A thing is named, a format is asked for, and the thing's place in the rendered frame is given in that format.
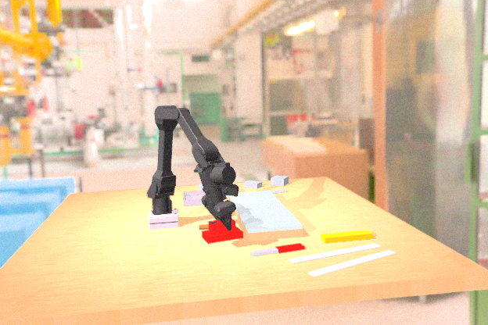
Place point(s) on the white flat strip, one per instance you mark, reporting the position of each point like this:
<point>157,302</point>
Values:
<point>330,254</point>
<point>350,263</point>

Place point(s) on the yellow rectangular bar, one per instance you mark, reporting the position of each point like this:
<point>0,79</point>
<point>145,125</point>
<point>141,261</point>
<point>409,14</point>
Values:
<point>346,236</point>

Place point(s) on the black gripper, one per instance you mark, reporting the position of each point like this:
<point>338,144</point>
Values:
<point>215,204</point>

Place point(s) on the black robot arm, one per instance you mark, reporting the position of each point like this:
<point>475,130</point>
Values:
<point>212,168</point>

